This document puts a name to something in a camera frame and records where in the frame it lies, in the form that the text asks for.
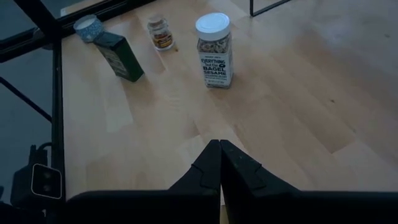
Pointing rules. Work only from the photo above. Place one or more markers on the dark green rectangular tin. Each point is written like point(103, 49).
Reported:
point(119, 59)

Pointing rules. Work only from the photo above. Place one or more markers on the black metal rig frame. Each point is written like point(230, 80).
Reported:
point(58, 124)

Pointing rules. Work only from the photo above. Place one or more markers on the bagel seasoning jar white lid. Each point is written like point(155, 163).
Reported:
point(216, 68)

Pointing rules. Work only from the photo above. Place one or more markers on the small saffron jar cork lid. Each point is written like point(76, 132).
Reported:
point(161, 39)

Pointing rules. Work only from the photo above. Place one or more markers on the wooden shelf black metal frame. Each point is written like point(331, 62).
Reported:
point(251, 9)

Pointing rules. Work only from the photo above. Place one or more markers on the table-level camera box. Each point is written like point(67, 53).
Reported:
point(46, 182)

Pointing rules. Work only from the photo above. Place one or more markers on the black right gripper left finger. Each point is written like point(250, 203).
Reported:
point(205, 174)

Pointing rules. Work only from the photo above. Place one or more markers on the round grey patterned tin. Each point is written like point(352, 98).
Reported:
point(88, 28)

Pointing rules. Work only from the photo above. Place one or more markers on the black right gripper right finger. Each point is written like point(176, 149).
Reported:
point(239, 174)

